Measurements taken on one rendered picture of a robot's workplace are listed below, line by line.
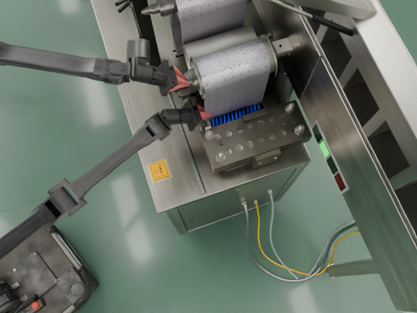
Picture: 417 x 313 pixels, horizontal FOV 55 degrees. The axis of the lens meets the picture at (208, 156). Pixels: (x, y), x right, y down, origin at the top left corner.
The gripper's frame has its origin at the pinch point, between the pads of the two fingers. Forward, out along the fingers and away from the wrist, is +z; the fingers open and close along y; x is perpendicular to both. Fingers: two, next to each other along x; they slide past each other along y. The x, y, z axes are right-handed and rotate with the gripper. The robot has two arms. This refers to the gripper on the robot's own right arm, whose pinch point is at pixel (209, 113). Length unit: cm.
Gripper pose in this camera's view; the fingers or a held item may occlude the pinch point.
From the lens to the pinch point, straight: 152.2
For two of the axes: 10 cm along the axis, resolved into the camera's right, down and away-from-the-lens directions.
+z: 8.2, -1.2, 5.6
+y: 3.3, 9.0, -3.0
